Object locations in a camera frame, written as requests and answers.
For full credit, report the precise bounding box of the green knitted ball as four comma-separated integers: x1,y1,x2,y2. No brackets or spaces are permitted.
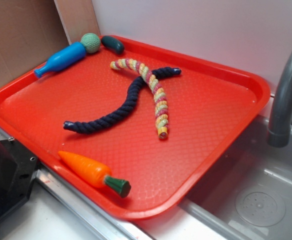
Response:
80,33,101,54

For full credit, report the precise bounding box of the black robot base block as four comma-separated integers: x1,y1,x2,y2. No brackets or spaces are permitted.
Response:
0,139,39,222

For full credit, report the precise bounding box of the red plastic tray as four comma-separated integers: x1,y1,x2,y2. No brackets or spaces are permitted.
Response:
0,38,271,220

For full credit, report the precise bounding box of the orange plastic toy carrot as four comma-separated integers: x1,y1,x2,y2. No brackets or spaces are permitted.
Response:
57,150,132,198

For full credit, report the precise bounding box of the dark green toy cucumber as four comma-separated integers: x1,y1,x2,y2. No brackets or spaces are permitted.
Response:
101,35,125,55

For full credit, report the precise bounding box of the blue plastic toy bottle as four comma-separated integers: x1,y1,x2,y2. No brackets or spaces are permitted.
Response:
34,42,86,78

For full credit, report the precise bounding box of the grey toy sink basin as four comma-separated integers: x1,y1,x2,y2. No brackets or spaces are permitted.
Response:
180,117,292,240

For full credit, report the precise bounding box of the grey toy faucet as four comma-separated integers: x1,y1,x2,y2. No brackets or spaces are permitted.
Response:
266,52,292,148

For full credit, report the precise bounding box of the brown cardboard panel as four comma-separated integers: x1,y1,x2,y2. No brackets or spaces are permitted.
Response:
0,0,100,87

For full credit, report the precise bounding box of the multicolour braided rope toy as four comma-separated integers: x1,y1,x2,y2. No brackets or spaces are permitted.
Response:
110,58,169,140

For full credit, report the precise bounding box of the navy blue rope toy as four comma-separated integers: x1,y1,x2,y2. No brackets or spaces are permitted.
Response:
63,66,182,135

